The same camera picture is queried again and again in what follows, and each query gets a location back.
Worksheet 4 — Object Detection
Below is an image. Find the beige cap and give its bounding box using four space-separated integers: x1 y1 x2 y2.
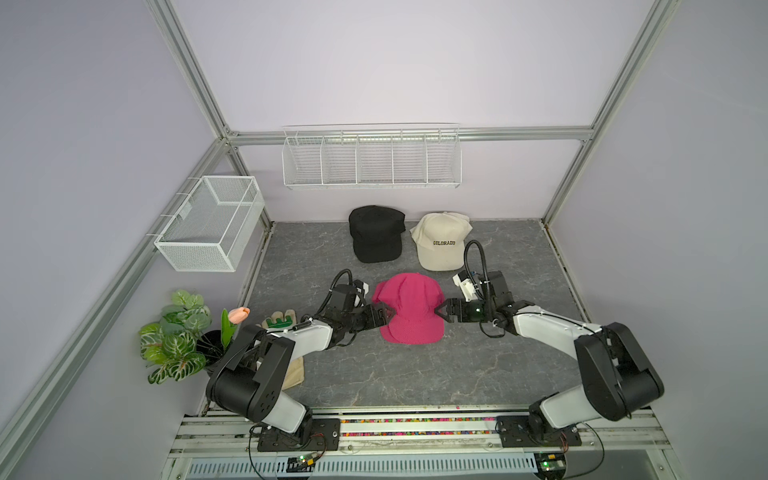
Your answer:
260 308 305 391

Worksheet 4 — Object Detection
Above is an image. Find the black plant pot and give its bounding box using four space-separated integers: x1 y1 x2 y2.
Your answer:
196 330 226 375

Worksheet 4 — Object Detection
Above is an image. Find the black corrugated cable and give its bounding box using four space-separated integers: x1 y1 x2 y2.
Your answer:
314 268 355 316
463 239 508 340

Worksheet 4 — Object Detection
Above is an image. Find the pink artificial tulip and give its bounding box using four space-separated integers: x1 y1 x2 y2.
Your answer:
220 307 250 349

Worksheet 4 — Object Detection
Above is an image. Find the aluminium frame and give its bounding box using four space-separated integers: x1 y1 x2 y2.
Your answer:
1 1 679 479

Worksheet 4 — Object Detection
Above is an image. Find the green toy garden rake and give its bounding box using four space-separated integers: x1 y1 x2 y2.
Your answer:
263 316 293 330

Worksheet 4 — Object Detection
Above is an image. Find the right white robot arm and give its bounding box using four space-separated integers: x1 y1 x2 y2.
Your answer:
435 271 665 437

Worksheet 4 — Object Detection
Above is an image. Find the cream cap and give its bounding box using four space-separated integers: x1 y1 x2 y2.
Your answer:
410 212 472 272

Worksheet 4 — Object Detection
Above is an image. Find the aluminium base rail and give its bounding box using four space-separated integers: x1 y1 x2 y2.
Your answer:
161 405 684 479

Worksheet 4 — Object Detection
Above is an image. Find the left black corrugated cable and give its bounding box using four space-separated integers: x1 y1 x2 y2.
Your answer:
314 268 355 316

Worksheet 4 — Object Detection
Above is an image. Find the black cap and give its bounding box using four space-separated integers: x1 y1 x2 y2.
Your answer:
348 205 406 264

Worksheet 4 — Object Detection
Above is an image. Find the white wire side basket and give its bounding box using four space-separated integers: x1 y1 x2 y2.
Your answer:
154 175 265 273

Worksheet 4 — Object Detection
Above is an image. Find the white wire shelf basket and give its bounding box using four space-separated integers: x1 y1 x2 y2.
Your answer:
282 123 463 189

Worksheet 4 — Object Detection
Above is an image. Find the green potted plant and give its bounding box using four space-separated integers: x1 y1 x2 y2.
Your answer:
138 290 213 385

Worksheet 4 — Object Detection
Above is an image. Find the right black corrugated cable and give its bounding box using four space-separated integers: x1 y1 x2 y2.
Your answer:
463 239 508 340

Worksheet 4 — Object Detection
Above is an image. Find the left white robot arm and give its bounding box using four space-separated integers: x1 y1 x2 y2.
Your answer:
206 281 396 435

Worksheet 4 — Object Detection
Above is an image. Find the pink cap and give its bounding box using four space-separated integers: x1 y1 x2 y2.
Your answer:
373 273 445 345

